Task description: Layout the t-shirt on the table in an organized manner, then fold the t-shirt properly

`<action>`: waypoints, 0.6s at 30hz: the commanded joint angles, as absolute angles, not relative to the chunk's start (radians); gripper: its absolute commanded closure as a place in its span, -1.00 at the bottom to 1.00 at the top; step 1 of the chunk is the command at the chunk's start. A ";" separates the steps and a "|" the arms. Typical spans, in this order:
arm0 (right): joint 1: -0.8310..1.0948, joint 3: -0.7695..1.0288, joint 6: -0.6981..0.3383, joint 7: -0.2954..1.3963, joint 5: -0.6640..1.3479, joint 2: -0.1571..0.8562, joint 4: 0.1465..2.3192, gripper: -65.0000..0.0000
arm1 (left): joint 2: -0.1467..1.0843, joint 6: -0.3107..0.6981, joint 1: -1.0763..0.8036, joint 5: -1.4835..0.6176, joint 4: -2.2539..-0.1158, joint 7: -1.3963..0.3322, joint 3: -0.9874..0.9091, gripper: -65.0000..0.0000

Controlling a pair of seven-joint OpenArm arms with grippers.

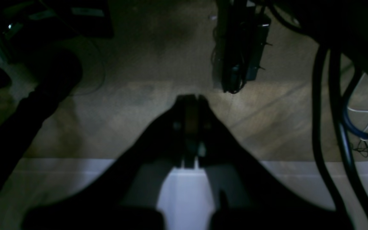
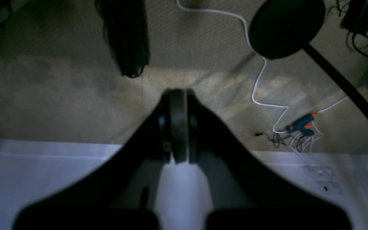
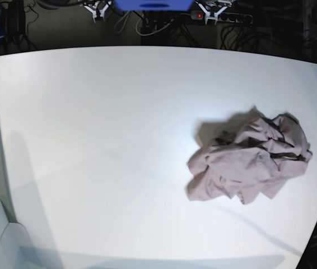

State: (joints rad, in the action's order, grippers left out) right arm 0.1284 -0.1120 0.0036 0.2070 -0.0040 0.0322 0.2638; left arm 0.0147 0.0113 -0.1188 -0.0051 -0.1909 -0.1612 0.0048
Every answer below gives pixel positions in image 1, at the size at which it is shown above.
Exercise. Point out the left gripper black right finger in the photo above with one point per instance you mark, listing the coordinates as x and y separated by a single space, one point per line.
249 197

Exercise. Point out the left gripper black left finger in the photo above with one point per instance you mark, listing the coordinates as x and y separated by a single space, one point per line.
125 196

